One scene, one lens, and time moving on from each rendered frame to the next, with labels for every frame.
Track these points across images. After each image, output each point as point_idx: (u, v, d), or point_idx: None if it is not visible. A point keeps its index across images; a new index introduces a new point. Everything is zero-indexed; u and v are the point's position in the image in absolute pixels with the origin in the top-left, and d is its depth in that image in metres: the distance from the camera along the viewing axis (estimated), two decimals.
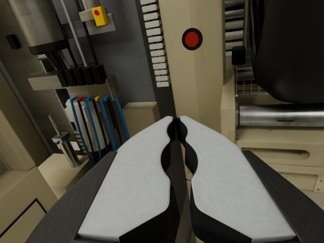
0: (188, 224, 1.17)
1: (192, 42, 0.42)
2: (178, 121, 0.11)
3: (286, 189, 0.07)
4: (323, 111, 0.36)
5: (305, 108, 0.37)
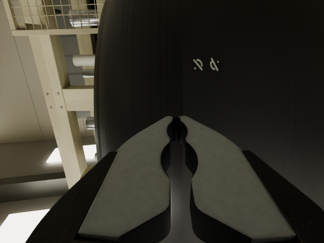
0: None
1: None
2: (178, 121, 0.11)
3: (286, 189, 0.07)
4: None
5: None
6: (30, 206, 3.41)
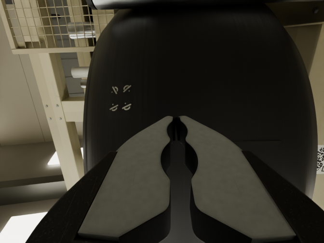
0: None
1: None
2: (178, 121, 0.11)
3: (286, 189, 0.07)
4: None
5: None
6: (32, 208, 3.45)
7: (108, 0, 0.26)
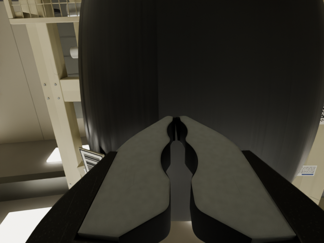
0: None
1: None
2: (178, 121, 0.11)
3: (286, 189, 0.07)
4: None
5: None
6: (30, 204, 3.41)
7: None
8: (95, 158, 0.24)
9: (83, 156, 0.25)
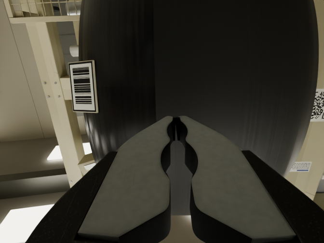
0: None
1: None
2: (178, 121, 0.11)
3: (286, 189, 0.07)
4: None
5: None
6: (31, 202, 3.44)
7: None
8: (84, 69, 0.23)
9: (71, 74, 0.23)
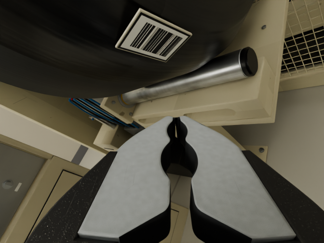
0: None
1: None
2: (178, 121, 0.11)
3: (286, 189, 0.07)
4: None
5: None
6: None
7: (229, 52, 0.31)
8: (167, 51, 0.19)
9: (179, 33, 0.17)
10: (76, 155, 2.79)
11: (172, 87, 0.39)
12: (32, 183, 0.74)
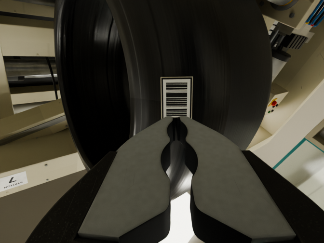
0: None
1: None
2: (178, 121, 0.11)
3: (286, 189, 0.07)
4: None
5: None
6: None
7: None
8: (181, 84, 0.24)
9: (164, 88, 0.24)
10: None
11: None
12: None
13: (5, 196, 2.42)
